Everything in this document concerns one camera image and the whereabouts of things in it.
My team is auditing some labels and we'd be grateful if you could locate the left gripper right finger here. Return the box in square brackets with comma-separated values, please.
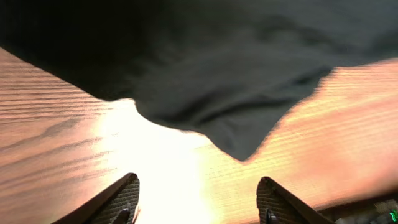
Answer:
[256, 177, 334, 224]

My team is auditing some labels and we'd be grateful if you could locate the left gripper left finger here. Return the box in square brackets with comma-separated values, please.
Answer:
[53, 173, 140, 224]

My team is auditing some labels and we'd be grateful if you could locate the black t-shirt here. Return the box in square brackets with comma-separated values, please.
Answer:
[1, 0, 397, 161]

